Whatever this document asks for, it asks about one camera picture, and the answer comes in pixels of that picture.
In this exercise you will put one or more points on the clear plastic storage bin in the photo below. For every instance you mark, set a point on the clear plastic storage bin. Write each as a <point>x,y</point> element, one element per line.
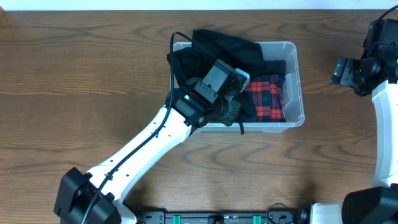
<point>292,95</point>

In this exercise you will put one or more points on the red navy plaid shirt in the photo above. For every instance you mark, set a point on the red navy plaid shirt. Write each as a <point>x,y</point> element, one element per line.
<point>266,98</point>

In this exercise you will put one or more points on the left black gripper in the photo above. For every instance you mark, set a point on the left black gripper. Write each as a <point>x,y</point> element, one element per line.
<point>232,109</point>

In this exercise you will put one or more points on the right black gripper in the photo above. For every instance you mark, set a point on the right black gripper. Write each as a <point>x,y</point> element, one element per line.
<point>347,73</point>

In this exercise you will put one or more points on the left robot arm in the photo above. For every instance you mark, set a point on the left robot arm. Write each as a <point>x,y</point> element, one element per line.
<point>97,196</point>

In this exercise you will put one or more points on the black shirt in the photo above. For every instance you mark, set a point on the black shirt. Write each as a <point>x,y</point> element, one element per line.
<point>274,67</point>

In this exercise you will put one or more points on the large black garment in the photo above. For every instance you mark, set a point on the large black garment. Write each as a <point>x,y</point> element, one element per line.
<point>211,66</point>

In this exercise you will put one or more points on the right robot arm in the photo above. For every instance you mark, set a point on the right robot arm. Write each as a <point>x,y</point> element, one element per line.
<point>374,74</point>

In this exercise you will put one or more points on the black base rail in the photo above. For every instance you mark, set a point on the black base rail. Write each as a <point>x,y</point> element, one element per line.
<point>277,216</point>

